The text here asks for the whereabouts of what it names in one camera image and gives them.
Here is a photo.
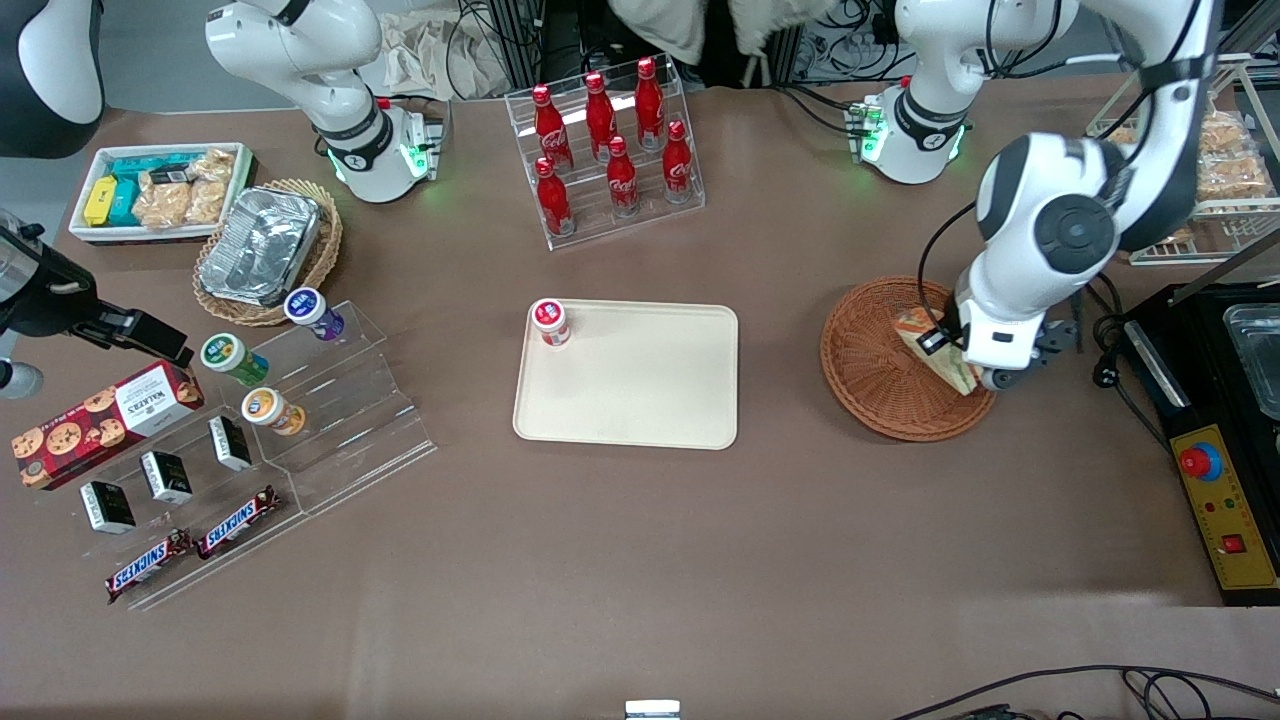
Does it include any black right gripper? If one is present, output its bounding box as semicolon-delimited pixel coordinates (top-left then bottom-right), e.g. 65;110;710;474
0;225;194;369

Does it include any triangular sandwich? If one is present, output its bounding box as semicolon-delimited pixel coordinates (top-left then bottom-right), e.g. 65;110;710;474
893;305;987;398

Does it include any brown wicker basket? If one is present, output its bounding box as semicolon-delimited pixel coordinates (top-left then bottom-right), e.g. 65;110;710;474
820;277;1001;443

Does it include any aluminium foil tray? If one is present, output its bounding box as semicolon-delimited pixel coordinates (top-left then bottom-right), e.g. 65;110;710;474
198;186;323;308

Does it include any light wicker basket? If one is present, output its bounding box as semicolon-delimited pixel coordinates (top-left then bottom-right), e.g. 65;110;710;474
193;178;344;328

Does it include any beige plastic tray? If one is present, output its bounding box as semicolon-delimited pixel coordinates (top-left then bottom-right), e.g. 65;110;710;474
512;300;741;451

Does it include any green cap yogurt bottle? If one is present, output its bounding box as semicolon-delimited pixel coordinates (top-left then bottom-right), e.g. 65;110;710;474
200;332;271;388

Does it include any red Walkers cookie box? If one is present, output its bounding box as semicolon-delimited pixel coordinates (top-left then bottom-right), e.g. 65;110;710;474
12;360;206;491

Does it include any small black white box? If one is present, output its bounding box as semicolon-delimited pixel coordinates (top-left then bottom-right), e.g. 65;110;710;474
140;450;194;505
80;481;137;535
208;415;253;472

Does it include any orange cap yogurt bottle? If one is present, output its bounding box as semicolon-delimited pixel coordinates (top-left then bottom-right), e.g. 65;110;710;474
241;387;307;437

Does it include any white plastic bin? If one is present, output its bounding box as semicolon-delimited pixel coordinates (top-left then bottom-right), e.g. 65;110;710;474
68;142;256;246

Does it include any purple cap yogurt bottle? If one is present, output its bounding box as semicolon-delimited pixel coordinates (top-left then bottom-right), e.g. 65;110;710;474
283;287;346;342

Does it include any yellow small box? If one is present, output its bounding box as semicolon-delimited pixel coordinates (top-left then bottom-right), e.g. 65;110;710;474
83;176;119;228

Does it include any long teal box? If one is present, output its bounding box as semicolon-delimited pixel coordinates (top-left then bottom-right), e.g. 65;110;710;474
108;152;196;186

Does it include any Snickers chocolate bar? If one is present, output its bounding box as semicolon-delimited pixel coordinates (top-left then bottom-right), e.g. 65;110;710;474
105;528;193;605
196;485;281;561

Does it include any clear acrylic step display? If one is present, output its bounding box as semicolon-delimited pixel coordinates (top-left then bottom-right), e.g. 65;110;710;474
30;300;438;613

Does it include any black appliance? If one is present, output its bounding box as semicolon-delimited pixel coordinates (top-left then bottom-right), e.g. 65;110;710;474
1120;283;1280;607

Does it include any red emergency stop button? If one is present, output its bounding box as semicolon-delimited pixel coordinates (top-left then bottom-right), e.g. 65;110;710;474
1178;442;1224;484

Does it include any clear acrylic bottle rack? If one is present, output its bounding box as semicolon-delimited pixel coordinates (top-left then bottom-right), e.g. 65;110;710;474
503;55;707;251

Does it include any red cola bottle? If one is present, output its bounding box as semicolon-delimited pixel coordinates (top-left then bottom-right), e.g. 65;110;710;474
605;136;641;216
532;84;572;171
584;72;620;161
534;157;575;238
635;57;667;149
661;120;696;204

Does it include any yellow control panel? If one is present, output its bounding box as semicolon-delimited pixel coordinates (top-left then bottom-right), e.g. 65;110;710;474
1170;425;1280;593

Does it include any bagged bread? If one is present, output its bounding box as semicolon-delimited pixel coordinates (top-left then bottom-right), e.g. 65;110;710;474
1197;155;1277;202
1198;110;1251;157

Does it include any red cap yogurt bottle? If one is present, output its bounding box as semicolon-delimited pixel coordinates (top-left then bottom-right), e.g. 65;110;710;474
530;298;573;348

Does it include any beige paper bag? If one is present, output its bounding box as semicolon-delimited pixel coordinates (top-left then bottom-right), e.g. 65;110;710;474
375;10;513;101

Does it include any person in white clothes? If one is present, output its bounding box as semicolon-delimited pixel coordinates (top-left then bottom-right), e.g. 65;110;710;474
608;0;836;67

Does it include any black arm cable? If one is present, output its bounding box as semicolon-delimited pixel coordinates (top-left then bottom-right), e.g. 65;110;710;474
917;200;1001;331

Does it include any dark camera mount bracket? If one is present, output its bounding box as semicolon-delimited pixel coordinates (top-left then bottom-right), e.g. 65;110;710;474
1033;318;1083;359

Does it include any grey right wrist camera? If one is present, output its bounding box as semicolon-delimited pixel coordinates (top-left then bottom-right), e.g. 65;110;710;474
0;360;46;401

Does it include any black power plug cable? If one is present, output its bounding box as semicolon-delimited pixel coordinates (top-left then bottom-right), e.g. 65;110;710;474
1092;315;1171;451

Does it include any black table cable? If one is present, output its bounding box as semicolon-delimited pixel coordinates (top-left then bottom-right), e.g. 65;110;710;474
890;664;1280;720

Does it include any black equipment frame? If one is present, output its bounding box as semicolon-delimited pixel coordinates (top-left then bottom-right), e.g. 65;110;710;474
455;0;901;93

